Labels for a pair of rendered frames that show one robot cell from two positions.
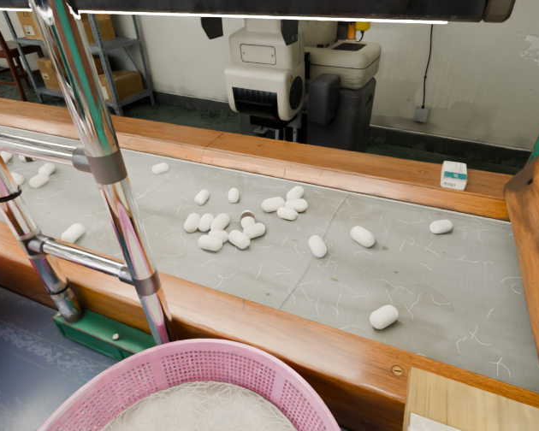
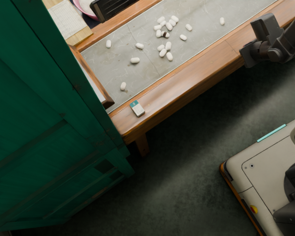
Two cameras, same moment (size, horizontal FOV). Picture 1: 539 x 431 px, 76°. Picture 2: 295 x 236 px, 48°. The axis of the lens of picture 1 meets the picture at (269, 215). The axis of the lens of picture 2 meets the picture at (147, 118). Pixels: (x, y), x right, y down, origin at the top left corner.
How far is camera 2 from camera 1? 1.37 m
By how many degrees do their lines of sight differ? 65
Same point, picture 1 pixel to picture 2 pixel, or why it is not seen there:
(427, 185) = (140, 97)
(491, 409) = (78, 38)
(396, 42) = not seen: outside the picture
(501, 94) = not seen: outside the picture
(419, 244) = (123, 76)
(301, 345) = (112, 20)
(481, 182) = (129, 117)
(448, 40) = not seen: outside the picture
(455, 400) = (83, 34)
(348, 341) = (106, 29)
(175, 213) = (187, 18)
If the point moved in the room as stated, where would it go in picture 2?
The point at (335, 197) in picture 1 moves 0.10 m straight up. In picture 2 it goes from (161, 71) to (161, 61)
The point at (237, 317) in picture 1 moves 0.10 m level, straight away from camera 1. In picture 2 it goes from (127, 12) to (148, 19)
